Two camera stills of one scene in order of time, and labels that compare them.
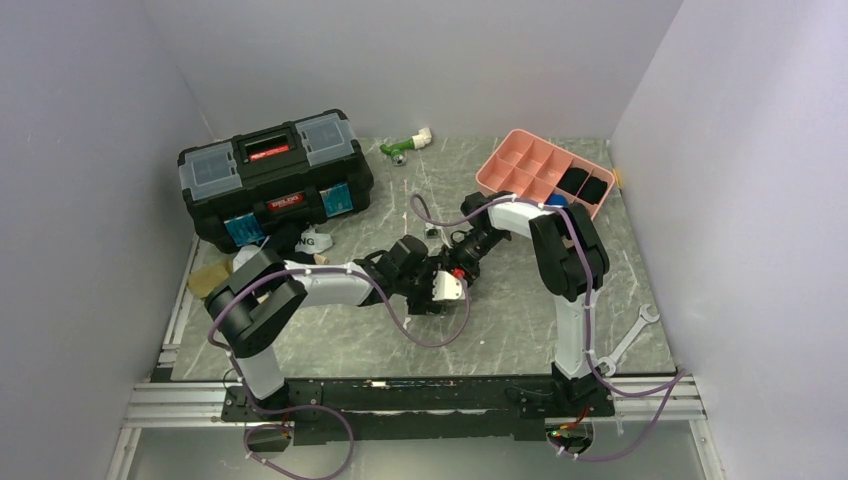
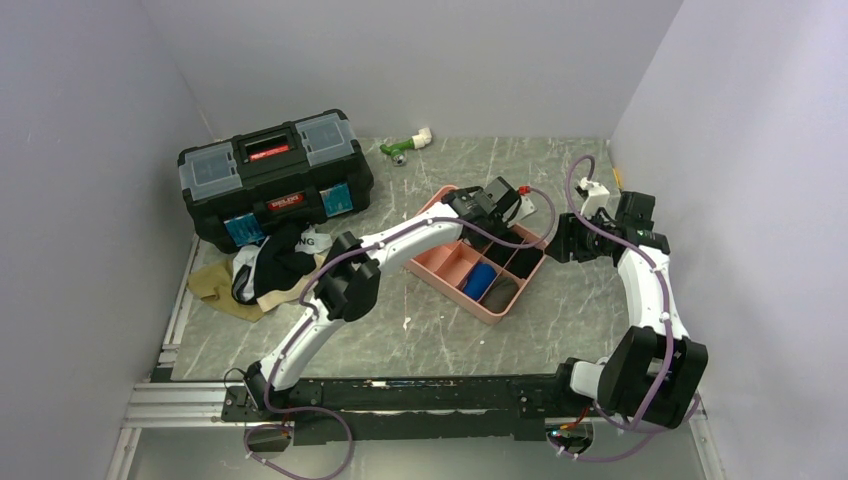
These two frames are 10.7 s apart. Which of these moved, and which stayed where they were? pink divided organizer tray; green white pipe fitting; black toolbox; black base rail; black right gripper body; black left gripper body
Moved: black left gripper body; pink divided organizer tray; black right gripper body
Stayed: black base rail; black toolbox; green white pipe fitting
